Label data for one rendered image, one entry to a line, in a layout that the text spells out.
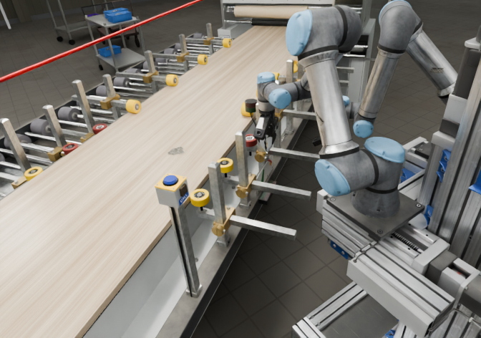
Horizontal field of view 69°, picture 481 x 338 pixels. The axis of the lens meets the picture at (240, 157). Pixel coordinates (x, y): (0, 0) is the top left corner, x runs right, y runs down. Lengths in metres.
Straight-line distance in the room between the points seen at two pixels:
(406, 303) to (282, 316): 1.14
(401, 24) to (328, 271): 1.54
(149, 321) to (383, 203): 0.95
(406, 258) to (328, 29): 0.70
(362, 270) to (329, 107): 0.50
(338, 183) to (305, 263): 1.43
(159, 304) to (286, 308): 0.90
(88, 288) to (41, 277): 0.19
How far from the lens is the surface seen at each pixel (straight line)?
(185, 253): 1.24
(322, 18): 1.06
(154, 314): 1.51
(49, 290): 1.36
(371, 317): 1.98
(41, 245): 1.53
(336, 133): 1.04
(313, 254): 2.45
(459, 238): 1.31
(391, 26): 1.38
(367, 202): 1.18
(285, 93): 1.36
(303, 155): 1.79
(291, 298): 2.24
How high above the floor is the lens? 1.84
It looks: 33 degrees down
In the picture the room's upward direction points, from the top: 4 degrees counter-clockwise
